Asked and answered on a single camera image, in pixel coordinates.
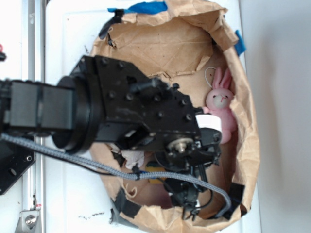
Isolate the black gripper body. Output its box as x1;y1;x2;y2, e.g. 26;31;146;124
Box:
70;56;221;170

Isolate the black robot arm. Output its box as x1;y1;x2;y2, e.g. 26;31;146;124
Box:
0;56;221;171

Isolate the yellow green sponge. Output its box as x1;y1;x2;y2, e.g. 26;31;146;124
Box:
145;161;168;185

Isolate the crumpled white paper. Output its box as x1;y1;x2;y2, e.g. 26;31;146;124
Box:
109;144;145;169

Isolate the pink plush bunny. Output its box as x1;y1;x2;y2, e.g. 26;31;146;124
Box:
204;67;237;144

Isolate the brown paper bag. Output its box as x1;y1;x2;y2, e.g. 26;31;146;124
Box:
91;0;260;233

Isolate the black tape left patch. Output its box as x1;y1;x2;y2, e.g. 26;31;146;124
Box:
110;188;141;229

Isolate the black tape patch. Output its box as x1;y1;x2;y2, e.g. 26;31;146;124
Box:
229;183;245;213
110;188;141;229

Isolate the blue tape small piece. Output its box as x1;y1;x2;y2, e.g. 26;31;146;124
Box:
234;30;246;56

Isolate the black tape right patch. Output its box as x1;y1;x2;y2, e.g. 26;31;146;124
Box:
229;183;245;213

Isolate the grey braided cable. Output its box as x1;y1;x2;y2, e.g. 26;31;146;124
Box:
0;134;231;219

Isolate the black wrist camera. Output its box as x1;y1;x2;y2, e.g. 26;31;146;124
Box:
163;178;214;221

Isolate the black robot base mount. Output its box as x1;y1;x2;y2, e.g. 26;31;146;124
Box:
0;140;36;195

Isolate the aluminium frame rail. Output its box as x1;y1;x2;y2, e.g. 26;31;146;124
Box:
21;0;47;233

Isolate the metal corner bracket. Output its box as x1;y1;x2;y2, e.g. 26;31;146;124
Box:
15;210;42;233

